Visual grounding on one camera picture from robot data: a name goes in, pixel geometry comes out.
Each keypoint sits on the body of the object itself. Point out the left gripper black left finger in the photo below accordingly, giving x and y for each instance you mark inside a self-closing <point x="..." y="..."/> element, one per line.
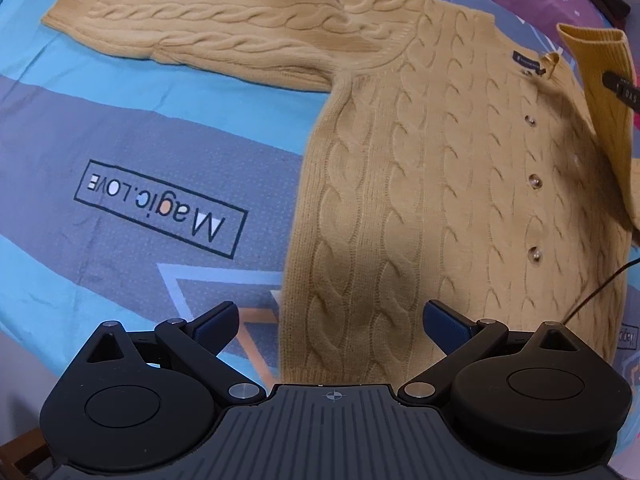
<point x="192" y="348"/>

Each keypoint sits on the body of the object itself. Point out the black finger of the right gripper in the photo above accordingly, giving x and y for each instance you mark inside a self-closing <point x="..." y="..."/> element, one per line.
<point x="624" y="90"/>

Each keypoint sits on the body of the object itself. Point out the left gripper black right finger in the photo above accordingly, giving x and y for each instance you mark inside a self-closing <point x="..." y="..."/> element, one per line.
<point x="463" y="341"/>

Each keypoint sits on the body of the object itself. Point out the tan cable-knit cardigan sweater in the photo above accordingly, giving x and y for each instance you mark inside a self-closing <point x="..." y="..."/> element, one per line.
<point x="448" y="163"/>

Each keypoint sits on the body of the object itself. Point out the black dark object on quilt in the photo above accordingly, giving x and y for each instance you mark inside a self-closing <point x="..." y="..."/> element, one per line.
<point x="615" y="11"/>

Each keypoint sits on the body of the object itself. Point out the blue grey patterned bed sheet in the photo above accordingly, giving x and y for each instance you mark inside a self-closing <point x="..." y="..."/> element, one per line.
<point x="133" y="192"/>

